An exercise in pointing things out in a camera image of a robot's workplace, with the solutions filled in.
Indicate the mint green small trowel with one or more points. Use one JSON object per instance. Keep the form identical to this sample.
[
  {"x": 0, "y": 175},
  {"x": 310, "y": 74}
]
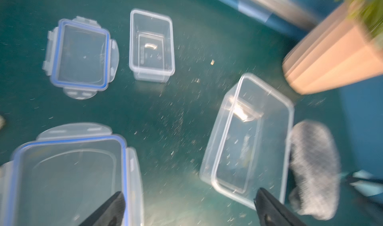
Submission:
[{"x": 365, "y": 183}]

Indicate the terracotta flower pot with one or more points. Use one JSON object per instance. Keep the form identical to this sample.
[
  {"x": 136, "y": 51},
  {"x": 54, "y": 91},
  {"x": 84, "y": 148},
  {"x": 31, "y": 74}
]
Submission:
[{"x": 338, "y": 52}]

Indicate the grey striped cloth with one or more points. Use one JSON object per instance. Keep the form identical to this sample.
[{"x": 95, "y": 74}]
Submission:
[{"x": 315, "y": 163}]

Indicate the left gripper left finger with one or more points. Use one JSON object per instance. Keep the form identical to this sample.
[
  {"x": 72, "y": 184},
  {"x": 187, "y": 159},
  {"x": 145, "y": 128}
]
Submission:
[{"x": 110, "y": 213}]

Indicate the aluminium frame rail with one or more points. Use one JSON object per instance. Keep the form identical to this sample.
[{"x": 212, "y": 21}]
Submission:
[{"x": 279, "y": 14}]

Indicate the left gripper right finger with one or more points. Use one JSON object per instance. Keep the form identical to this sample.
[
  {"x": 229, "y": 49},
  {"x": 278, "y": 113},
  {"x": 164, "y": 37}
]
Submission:
[{"x": 272, "y": 213}]

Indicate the large lunch box lid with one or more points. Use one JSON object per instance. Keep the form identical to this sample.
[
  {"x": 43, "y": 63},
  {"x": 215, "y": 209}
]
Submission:
[{"x": 66, "y": 174}]

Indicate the small lunch box lid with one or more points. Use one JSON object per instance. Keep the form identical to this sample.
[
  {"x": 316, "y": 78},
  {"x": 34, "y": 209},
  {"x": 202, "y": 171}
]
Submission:
[{"x": 81, "y": 57}]

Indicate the green artificial plant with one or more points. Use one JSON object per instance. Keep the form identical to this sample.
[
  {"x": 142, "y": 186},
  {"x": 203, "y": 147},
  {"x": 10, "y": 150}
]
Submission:
[{"x": 369, "y": 12}]

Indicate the large clear lunch box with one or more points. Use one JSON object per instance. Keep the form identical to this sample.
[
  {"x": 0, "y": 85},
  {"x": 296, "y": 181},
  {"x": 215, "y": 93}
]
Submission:
[{"x": 249, "y": 146}]

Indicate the small clear lunch box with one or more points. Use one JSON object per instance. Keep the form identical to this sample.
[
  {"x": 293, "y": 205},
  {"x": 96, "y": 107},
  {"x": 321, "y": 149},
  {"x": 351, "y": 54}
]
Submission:
[{"x": 151, "y": 51}]

